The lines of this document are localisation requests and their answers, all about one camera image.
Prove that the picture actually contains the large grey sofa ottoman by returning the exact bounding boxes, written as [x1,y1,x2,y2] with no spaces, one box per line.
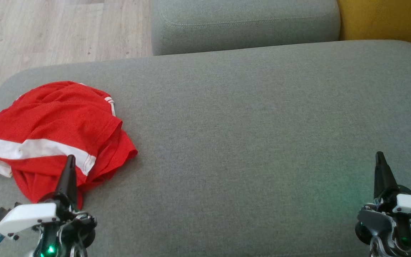
[0,40,411,257]

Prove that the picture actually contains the red shorts with white stripe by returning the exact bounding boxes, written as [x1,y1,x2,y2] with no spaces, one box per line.
[0,81,138,210]

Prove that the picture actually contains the small grey sofa seat cushion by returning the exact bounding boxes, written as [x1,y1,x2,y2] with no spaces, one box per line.
[151,0,341,56]

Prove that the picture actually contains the yellow sofa backrest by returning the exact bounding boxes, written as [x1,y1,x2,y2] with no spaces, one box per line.
[337,0,411,56]

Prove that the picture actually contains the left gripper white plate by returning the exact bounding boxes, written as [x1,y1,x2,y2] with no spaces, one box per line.
[0,155,98,257]

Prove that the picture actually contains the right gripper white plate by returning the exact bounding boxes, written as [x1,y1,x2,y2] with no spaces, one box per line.
[355,151,411,257]

